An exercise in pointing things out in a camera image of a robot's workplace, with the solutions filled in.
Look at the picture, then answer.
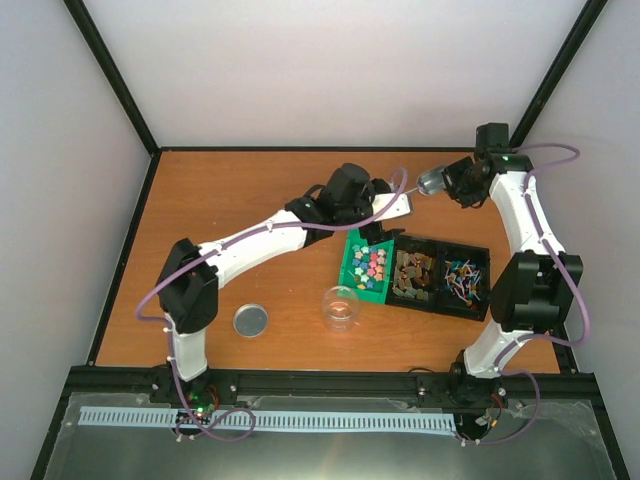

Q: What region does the green candy bin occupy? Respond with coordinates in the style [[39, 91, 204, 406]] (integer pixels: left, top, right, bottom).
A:
[[339, 230, 394, 304]]

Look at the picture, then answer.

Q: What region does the metal scoop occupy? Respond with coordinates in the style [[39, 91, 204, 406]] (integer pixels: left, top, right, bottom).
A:
[[405, 165, 446, 196]]

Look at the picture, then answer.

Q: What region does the black popsicle candy bin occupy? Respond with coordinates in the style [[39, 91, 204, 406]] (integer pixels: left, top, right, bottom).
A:
[[385, 235, 441, 313]]

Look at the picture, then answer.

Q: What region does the black lollipop candy bin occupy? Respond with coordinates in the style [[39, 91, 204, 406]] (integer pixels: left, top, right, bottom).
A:
[[435, 242, 491, 322]]

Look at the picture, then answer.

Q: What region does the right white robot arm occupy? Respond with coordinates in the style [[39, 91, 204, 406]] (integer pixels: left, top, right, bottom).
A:
[[442, 123, 586, 408]]

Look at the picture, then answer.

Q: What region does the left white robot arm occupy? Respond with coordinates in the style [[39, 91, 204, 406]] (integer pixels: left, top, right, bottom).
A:
[[156, 163, 412, 403]]

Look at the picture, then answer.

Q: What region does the clear plastic jar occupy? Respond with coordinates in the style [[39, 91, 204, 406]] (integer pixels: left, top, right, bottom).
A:
[[322, 286, 359, 332]]

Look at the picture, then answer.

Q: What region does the silver jar lid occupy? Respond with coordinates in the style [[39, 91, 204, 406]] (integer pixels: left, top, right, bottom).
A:
[[232, 303, 269, 338]]

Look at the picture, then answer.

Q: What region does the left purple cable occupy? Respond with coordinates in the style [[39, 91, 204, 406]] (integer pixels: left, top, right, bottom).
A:
[[135, 167, 409, 442]]

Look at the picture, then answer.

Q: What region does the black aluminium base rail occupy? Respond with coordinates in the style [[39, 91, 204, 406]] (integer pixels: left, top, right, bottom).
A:
[[63, 366, 600, 411]]

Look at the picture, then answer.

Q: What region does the light blue cable duct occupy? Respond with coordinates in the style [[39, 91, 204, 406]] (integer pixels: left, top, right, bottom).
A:
[[77, 406, 456, 436]]

